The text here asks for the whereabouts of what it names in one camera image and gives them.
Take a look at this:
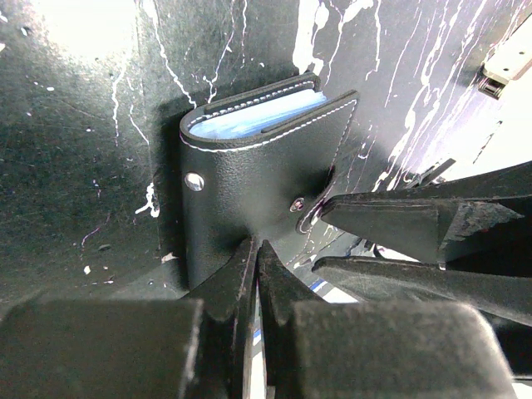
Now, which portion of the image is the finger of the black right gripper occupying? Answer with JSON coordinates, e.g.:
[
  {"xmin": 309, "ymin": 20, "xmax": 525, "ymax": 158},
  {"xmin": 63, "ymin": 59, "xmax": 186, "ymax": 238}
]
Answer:
[
  {"xmin": 321, "ymin": 162, "xmax": 531, "ymax": 264},
  {"xmin": 312, "ymin": 257, "xmax": 531, "ymax": 326}
]

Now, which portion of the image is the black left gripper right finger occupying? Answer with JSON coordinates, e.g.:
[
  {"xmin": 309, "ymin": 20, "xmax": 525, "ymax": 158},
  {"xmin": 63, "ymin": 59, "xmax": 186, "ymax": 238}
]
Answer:
[{"xmin": 257, "ymin": 242, "xmax": 515, "ymax": 398}]

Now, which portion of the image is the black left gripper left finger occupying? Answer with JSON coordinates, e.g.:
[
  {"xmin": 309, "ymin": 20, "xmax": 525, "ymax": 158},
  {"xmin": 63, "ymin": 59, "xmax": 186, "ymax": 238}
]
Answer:
[{"xmin": 1, "ymin": 239, "xmax": 258, "ymax": 398}]

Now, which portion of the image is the black blue card holder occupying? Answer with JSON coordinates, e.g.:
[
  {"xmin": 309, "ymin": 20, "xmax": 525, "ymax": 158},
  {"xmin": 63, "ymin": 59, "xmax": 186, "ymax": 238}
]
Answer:
[{"xmin": 179, "ymin": 72, "xmax": 359, "ymax": 287}]

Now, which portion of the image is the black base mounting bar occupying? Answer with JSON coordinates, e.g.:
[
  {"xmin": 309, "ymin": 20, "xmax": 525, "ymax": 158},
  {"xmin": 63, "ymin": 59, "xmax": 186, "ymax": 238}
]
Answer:
[{"xmin": 477, "ymin": 16, "xmax": 531, "ymax": 100}]

